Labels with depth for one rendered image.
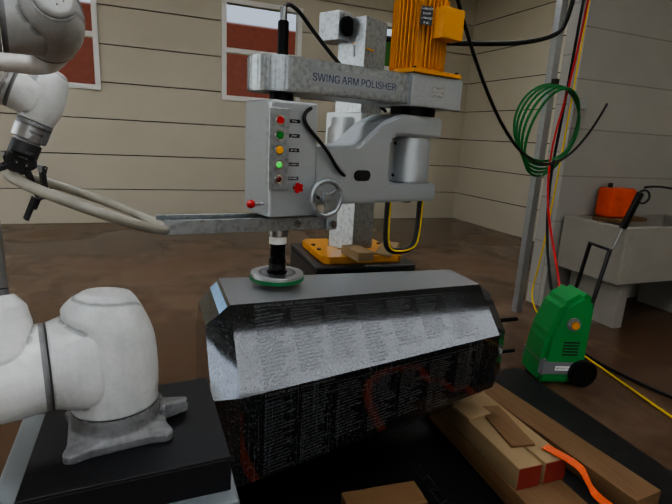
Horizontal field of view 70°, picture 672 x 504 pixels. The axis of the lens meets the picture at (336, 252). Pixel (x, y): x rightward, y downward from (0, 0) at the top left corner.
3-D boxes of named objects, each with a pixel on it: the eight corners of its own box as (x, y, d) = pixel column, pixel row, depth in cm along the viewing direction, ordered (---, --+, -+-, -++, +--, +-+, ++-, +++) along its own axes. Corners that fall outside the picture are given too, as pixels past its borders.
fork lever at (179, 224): (315, 221, 212) (316, 210, 211) (340, 230, 197) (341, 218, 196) (152, 226, 174) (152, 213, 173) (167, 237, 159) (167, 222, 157)
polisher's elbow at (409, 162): (378, 178, 229) (382, 136, 225) (414, 179, 236) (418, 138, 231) (396, 182, 212) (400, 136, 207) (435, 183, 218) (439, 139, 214)
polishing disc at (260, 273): (304, 269, 207) (304, 266, 207) (301, 283, 186) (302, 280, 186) (254, 266, 206) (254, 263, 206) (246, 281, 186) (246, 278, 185)
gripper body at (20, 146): (15, 137, 129) (2, 169, 129) (48, 149, 136) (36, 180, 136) (6, 133, 134) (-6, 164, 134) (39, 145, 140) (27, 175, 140)
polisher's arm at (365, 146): (404, 216, 242) (413, 114, 230) (437, 224, 223) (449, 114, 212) (272, 224, 201) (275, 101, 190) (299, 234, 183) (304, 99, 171)
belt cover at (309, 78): (420, 119, 237) (423, 83, 233) (459, 119, 216) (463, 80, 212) (235, 102, 184) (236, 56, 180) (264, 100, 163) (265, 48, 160)
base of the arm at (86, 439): (196, 434, 91) (194, 407, 90) (62, 467, 82) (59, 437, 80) (179, 392, 107) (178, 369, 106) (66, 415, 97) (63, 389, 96)
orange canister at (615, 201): (585, 218, 437) (592, 181, 430) (624, 217, 456) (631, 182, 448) (606, 222, 418) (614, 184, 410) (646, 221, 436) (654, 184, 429)
